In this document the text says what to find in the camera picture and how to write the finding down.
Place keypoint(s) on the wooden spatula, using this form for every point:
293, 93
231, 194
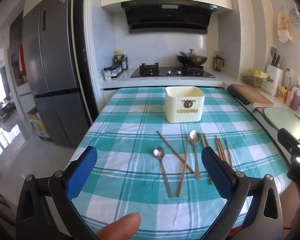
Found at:
273, 51

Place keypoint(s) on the black range hood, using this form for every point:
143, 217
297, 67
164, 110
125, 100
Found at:
165, 17

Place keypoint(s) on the cream utensil holder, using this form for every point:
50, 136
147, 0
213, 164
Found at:
183, 110

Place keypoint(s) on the pink mat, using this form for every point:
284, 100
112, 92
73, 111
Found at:
258, 111

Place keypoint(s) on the grey refrigerator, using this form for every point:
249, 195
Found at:
55, 55

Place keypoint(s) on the white knife block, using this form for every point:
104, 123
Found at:
274, 80

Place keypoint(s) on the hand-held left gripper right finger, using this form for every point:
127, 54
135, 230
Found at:
216, 172

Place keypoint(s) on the red hanging cloth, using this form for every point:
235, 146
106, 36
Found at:
22, 60

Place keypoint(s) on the white wall socket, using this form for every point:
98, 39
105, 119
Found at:
288, 73

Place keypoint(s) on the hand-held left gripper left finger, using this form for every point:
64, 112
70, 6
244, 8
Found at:
81, 172

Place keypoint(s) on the yellow bag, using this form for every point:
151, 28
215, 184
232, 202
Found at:
255, 73

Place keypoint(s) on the dining furniture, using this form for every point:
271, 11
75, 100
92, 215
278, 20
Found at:
1, 111

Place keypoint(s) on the mauve bottle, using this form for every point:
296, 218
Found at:
295, 101

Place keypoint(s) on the cardboard box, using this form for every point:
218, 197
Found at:
38, 125

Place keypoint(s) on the person's left hand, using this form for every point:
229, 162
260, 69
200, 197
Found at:
122, 226

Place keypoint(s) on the glass wok lid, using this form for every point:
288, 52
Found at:
191, 54

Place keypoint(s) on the yellow packet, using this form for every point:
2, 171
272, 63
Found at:
282, 91

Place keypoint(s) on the green cutting board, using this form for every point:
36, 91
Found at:
282, 120

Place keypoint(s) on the wall calendar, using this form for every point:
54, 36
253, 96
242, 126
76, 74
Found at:
284, 26

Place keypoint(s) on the yellow cap oil bottle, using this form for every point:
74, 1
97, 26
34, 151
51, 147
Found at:
117, 55

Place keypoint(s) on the glass french press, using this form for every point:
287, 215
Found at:
217, 63

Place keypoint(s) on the dark sauce bottle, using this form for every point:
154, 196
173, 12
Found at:
124, 63

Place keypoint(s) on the wooden cutting board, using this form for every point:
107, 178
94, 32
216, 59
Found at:
252, 93

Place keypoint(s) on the black gas hob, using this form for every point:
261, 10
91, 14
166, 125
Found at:
162, 74

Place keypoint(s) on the teal checked tablecloth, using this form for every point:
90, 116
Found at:
130, 120

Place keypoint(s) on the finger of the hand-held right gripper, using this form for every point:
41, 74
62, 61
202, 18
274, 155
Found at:
287, 140

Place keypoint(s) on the white label spice jar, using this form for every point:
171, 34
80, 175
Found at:
107, 74

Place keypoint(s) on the dark wok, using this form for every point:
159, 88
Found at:
192, 61

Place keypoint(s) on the glass spice jar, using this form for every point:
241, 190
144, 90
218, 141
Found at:
113, 72
118, 70

